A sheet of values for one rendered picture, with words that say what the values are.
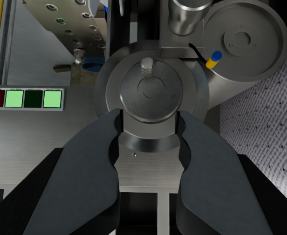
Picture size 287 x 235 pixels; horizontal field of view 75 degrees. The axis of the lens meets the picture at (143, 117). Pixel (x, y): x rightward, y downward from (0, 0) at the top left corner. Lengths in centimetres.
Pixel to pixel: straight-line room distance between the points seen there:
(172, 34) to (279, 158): 22
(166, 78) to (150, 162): 38
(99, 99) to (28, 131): 45
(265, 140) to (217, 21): 19
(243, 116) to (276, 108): 9
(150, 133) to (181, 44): 11
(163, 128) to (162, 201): 39
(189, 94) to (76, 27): 38
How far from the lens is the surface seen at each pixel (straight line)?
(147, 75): 22
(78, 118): 61
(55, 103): 64
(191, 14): 20
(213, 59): 20
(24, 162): 68
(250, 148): 38
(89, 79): 332
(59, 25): 56
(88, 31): 55
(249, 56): 30
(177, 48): 23
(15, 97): 71
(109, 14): 31
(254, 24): 32
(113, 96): 24
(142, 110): 22
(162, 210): 60
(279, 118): 32
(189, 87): 24
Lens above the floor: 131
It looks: 7 degrees down
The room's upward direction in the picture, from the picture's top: 179 degrees counter-clockwise
